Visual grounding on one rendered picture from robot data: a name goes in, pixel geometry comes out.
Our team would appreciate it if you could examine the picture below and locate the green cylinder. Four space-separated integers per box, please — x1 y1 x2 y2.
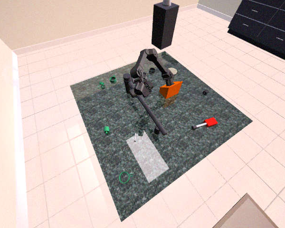
104 126 109 134

